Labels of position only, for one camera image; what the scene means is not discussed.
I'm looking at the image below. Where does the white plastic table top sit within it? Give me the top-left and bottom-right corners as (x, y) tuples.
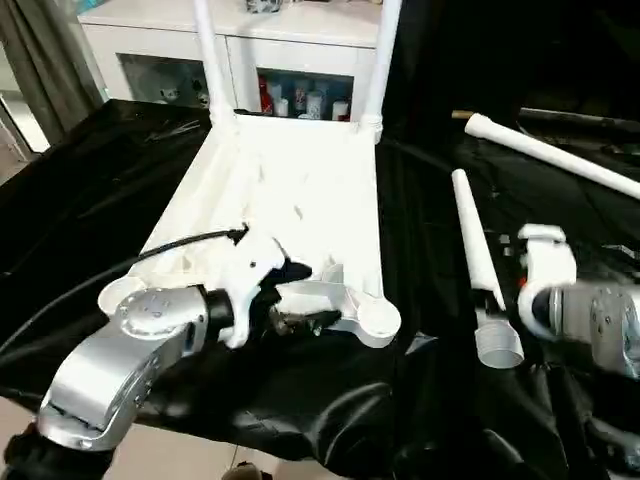
(98, 112), (403, 349)

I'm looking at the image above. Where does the black plastic mat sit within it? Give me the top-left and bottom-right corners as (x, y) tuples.
(0, 95), (640, 480)

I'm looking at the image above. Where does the white glass-door cabinet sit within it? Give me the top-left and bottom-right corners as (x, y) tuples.
(78, 0), (386, 123)

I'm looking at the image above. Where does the grey curtain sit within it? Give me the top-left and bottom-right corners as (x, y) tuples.
(0, 0), (106, 146)

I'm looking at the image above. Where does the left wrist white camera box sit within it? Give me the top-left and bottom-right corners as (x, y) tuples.
(215, 232), (286, 349)

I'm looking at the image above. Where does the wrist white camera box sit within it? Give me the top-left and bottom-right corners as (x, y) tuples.
(215, 232), (286, 349)
(515, 225), (579, 336)

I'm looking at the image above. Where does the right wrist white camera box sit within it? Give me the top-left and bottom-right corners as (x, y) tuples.
(515, 225), (579, 336)

